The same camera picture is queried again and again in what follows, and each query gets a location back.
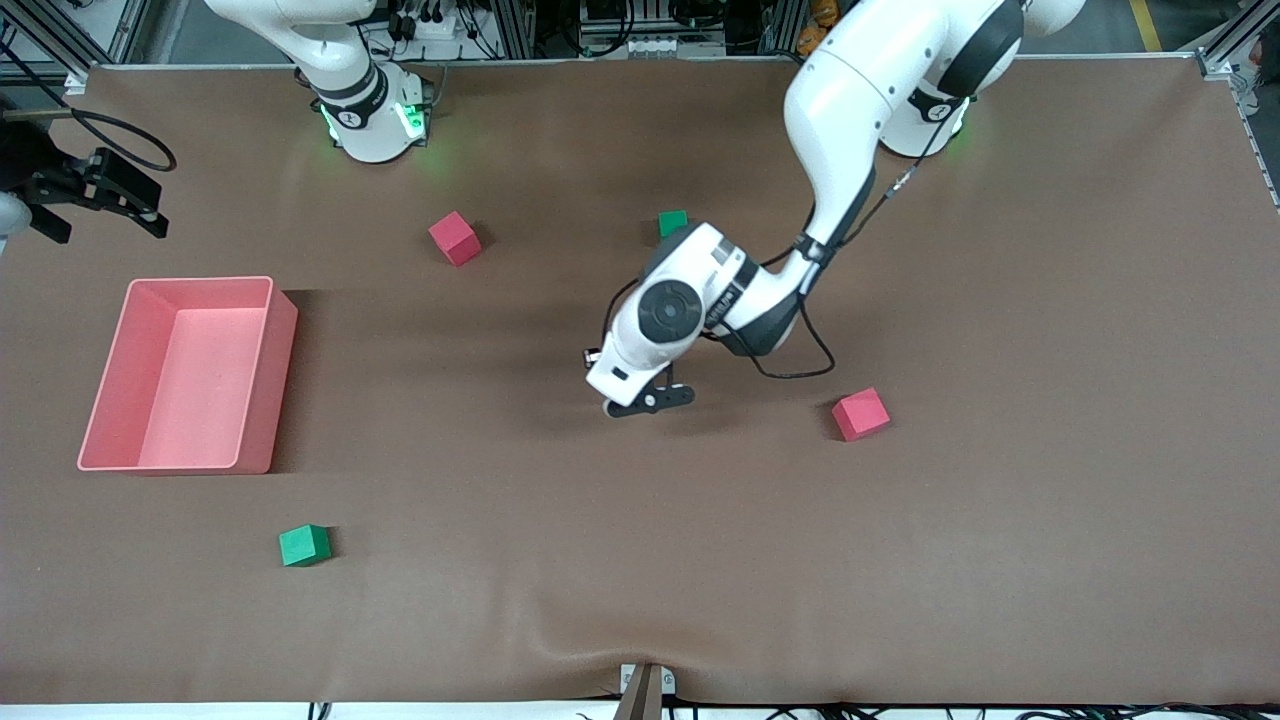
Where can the green foam cube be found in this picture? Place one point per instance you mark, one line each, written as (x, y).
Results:
(672, 222)
(303, 546)

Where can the aluminium frame profile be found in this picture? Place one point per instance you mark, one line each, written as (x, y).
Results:
(1235, 50)
(60, 50)

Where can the pink foam cube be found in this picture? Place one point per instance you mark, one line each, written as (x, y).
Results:
(455, 238)
(860, 415)

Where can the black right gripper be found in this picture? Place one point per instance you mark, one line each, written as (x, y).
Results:
(52, 186)

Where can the metal table edge bracket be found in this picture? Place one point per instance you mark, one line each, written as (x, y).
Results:
(645, 690)

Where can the pink plastic bin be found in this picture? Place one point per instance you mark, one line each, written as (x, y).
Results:
(255, 380)

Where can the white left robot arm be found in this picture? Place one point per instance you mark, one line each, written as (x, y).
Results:
(840, 110)

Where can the orange snack bags pile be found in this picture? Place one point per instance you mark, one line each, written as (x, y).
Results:
(815, 30)

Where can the white power strip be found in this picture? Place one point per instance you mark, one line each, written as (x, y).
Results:
(425, 25)

